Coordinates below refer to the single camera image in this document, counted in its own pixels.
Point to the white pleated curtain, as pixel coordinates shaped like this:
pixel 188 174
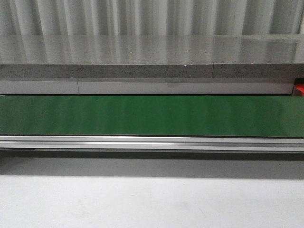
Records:
pixel 151 17

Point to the aluminium conveyor frame rail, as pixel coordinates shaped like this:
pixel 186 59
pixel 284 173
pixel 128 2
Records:
pixel 237 144

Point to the green conveyor belt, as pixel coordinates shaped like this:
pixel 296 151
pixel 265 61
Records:
pixel 206 115

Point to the red box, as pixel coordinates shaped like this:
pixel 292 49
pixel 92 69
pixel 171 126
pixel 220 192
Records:
pixel 299 90

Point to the grey stone counter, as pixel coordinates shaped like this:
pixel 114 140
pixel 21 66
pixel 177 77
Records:
pixel 151 65

